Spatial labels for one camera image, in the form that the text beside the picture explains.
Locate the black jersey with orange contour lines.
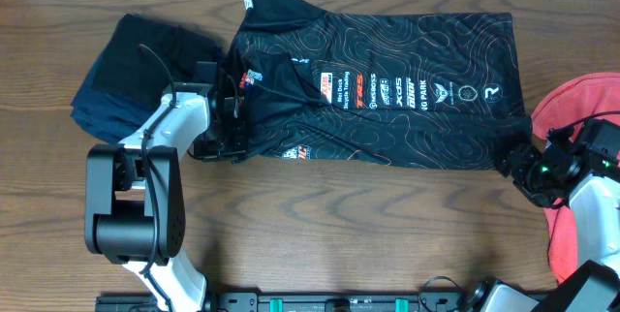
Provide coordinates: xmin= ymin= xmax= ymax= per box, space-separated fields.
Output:
xmin=228 ymin=0 xmax=532 ymax=170

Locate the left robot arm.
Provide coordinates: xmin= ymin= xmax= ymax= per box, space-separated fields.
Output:
xmin=84 ymin=62 xmax=247 ymax=311

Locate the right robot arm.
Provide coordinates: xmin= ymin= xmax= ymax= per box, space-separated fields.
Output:
xmin=474 ymin=144 xmax=619 ymax=312

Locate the folded dark navy clothes stack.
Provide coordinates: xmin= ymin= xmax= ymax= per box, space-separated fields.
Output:
xmin=71 ymin=14 xmax=223 ymax=143

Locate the red shirt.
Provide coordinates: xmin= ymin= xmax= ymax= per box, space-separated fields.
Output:
xmin=532 ymin=72 xmax=619 ymax=283

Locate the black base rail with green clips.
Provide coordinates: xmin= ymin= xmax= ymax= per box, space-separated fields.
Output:
xmin=94 ymin=276 xmax=488 ymax=312

